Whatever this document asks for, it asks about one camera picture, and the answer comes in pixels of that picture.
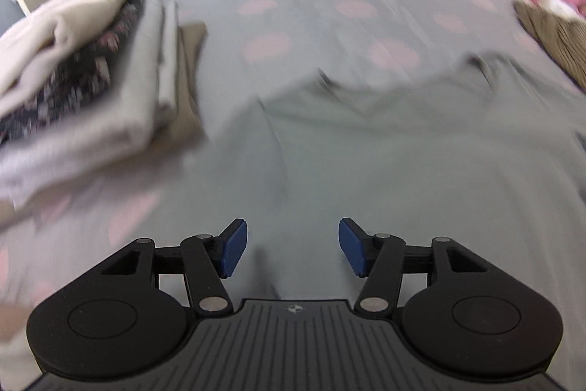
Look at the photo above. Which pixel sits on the grey long-sleeve shirt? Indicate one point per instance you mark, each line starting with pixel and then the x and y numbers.
pixel 489 154

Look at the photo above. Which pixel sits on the grey pink-dotted bedspread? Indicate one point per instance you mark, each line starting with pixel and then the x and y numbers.
pixel 259 50

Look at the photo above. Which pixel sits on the white towel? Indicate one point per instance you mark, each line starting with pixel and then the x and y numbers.
pixel 558 8

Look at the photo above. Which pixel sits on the brown striped garment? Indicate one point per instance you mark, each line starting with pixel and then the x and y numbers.
pixel 561 36

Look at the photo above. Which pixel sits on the folded clothes stack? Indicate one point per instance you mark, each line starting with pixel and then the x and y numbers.
pixel 89 87

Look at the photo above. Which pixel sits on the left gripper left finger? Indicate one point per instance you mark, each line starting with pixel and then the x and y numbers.
pixel 208 260

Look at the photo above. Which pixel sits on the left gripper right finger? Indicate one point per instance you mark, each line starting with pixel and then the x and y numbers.
pixel 378 259

